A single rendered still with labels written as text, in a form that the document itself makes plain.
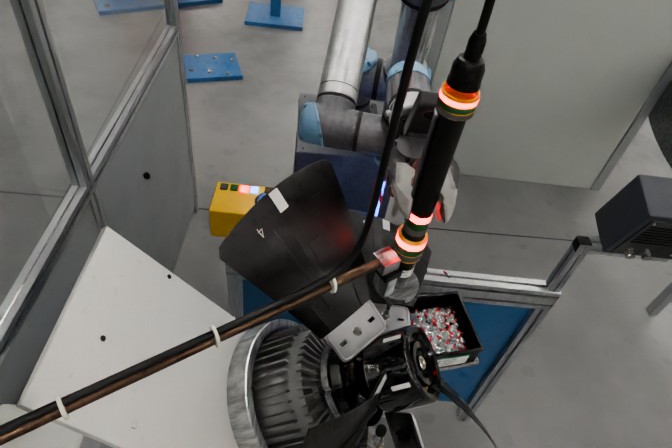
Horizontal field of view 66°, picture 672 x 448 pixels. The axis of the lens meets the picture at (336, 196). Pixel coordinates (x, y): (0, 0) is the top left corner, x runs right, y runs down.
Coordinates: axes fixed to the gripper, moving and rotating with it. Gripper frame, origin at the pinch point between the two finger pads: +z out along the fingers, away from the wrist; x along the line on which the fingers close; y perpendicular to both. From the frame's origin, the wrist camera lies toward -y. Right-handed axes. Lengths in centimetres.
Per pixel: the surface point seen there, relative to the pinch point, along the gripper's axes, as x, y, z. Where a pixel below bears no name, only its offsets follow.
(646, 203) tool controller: -57, 25, -35
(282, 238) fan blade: 18.1, 9.5, -0.6
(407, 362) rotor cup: -1.8, 22.9, 8.9
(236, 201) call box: 32, 42, -38
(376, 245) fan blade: 0.8, 31.2, -20.0
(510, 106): -84, 98, -183
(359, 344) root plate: 4.8, 26.0, 4.9
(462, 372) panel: -43, 114, -39
